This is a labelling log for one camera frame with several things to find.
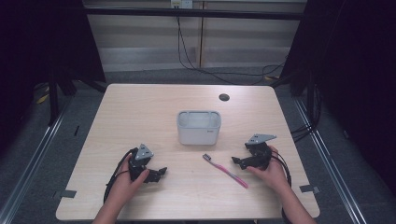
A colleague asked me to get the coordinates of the dark curtain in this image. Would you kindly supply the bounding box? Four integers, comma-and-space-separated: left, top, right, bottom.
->
279, 0, 396, 195
0, 0, 107, 153

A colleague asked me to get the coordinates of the black horizontal metal bar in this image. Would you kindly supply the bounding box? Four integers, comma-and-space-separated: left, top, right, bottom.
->
83, 7, 305, 21

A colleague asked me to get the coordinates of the yellow floor tape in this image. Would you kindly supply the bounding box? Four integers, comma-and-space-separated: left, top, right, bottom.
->
35, 87, 50, 105

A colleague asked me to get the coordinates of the black wall cable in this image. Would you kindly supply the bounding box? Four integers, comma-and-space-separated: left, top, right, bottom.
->
176, 15, 287, 87

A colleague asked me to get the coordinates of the metal floor rail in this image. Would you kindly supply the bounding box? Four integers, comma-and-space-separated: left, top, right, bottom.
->
292, 96, 370, 224
0, 96, 76, 224

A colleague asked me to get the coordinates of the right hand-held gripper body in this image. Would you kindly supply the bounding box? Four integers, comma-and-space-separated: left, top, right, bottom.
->
244, 133, 277, 171

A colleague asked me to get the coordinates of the grey plastic container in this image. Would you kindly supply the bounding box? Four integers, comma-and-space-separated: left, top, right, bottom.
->
176, 109, 222, 147

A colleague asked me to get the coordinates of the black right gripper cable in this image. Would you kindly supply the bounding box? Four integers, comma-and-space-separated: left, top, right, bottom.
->
270, 150, 293, 224

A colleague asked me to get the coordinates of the person's right hand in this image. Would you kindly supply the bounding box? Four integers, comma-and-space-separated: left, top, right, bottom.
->
247, 145, 296, 196

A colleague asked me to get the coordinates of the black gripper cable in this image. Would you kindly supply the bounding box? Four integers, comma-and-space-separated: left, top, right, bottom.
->
270, 150, 293, 224
103, 147, 138, 205

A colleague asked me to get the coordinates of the white wall power outlet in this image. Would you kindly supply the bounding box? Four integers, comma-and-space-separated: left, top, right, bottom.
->
170, 0, 194, 9

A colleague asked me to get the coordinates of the black cable bundle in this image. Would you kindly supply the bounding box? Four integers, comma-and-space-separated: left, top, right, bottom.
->
290, 83, 323, 144

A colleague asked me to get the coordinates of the pink toothbrush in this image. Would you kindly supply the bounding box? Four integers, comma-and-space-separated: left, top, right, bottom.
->
202, 152, 249, 189

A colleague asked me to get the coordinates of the grey tape strip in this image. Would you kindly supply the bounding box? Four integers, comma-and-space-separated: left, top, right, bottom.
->
51, 189, 78, 201
299, 184, 321, 195

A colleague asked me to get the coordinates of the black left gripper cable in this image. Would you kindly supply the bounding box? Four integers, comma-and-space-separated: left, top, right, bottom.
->
103, 147, 138, 205

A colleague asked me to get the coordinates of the person's left hand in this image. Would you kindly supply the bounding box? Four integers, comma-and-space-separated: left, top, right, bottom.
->
106, 153, 150, 207

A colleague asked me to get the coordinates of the black metal stand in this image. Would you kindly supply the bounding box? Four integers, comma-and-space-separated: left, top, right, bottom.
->
47, 69, 61, 127

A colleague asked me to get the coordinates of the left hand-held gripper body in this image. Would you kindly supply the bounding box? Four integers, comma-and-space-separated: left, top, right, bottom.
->
127, 143, 156, 183

